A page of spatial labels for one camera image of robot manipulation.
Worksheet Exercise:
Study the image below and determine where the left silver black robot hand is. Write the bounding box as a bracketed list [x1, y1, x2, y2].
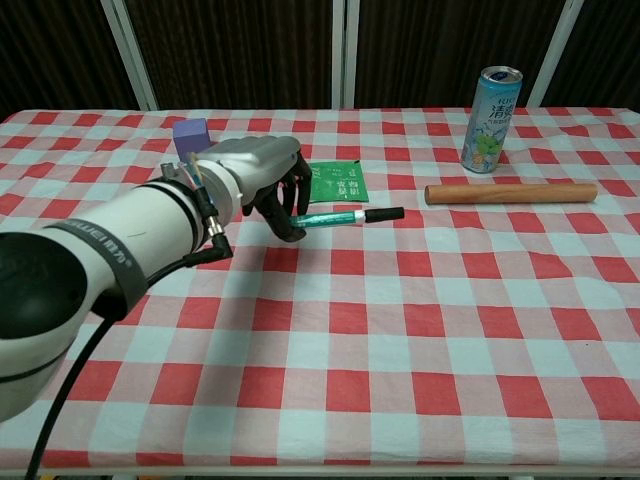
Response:
[197, 134, 319, 244]

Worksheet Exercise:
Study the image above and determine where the green white marker body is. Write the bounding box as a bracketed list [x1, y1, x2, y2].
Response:
[289, 208, 369, 230]

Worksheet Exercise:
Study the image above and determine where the black marker cap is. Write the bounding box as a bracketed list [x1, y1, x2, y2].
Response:
[363, 206, 405, 223]

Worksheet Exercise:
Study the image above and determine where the purple cube block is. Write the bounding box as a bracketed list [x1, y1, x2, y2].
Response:
[172, 118, 211, 159]

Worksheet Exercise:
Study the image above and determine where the green sachet packet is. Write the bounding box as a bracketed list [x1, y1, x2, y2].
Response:
[307, 160, 370, 204]

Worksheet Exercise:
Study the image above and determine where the dark brown partition panel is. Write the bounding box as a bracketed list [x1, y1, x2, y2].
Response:
[344, 0, 586, 110]
[529, 0, 640, 109]
[0, 0, 159, 119]
[99, 0, 346, 111]

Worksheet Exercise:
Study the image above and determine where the red white checkered tablecloth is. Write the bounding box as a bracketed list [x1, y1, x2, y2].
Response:
[0, 107, 640, 471]

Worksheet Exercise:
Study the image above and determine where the light blue drink can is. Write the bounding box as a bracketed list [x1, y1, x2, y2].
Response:
[459, 65, 524, 175]

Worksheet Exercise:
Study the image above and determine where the wooden rolling pin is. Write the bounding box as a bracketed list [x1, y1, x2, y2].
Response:
[424, 183, 599, 206]

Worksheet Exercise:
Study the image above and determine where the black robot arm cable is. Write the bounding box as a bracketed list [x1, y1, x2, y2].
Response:
[24, 232, 235, 480]

